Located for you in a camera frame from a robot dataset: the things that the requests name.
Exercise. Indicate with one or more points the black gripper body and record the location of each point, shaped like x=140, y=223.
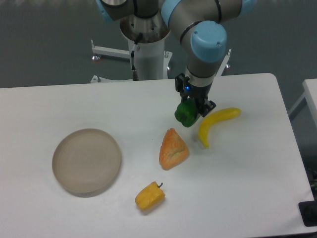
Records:
x=192, y=87

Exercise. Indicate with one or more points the green bell pepper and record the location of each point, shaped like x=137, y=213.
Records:
x=187, y=113

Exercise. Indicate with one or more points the yellow bell pepper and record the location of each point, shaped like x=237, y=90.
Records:
x=149, y=196

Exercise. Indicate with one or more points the yellow banana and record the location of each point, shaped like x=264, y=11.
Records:
x=212, y=119

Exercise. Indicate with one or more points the orange bread slice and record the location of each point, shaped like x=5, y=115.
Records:
x=173, y=150

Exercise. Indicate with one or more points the white side table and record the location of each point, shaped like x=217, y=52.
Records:
x=307, y=98

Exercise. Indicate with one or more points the beige round plate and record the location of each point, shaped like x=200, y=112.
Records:
x=86, y=162

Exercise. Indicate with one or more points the black box at edge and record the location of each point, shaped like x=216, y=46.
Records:
x=308, y=210

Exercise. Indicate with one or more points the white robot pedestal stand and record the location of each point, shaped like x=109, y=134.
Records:
x=148, y=57

